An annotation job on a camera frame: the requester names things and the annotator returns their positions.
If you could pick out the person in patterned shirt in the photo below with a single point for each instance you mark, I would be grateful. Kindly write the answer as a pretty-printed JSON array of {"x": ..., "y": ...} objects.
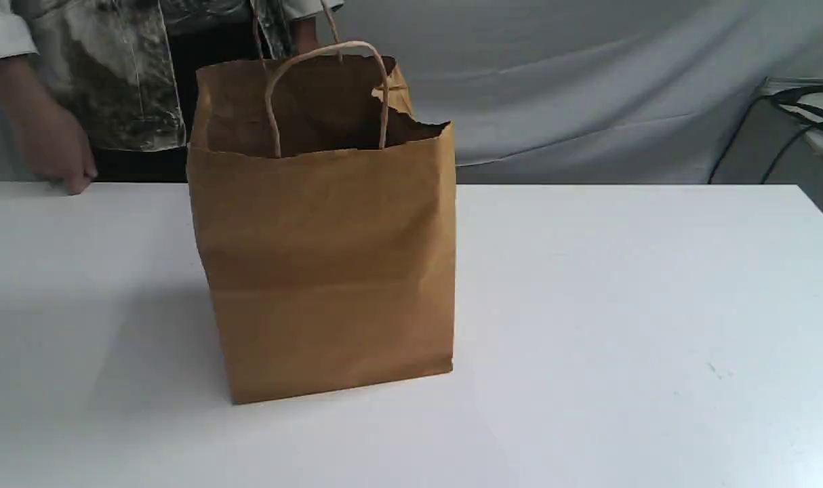
[{"x": 127, "y": 70}]

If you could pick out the person right hand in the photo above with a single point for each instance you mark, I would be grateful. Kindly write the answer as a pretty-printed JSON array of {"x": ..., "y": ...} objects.
[{"x": 55, "y": 148}]

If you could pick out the white side shelf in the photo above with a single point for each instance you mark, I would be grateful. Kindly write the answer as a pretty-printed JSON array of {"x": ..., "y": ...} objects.
[{"x": 802, "y": 100}]

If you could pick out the brown paper bag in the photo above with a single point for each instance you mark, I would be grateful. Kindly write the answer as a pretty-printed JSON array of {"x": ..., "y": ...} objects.
[{"x": 325, "y": 219}]

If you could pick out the white backdrop cloth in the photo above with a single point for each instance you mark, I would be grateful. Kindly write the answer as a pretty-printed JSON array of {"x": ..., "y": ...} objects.
[{"x": 575, "y": 89}]

